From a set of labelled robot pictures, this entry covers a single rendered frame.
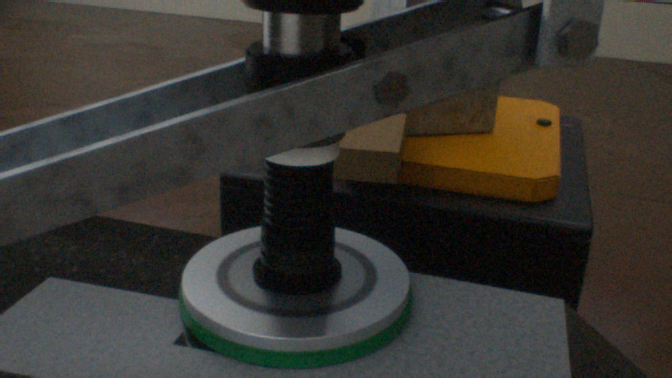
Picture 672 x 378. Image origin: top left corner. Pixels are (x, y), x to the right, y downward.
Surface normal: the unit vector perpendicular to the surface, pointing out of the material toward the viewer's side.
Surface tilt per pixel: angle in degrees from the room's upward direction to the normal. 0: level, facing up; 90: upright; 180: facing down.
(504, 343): 0
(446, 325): 0
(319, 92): 90
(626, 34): 90
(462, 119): 90
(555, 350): 0
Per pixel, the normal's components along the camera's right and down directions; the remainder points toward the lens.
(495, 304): 0.04, -0.92
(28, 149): 0.30, 0.37
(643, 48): -0.32, 0.35
